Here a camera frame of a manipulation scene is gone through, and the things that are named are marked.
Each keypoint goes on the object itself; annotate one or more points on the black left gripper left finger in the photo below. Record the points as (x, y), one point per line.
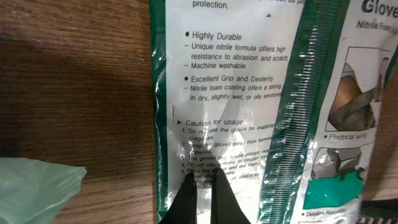
(183, 209)

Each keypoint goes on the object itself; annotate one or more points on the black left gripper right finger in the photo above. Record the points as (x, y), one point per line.
(224, 206)

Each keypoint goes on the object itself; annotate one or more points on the mint green wipes packet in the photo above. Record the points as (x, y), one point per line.
(34, 192)

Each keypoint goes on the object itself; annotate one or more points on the dark green 3M package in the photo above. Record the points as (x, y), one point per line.
(283, 95)

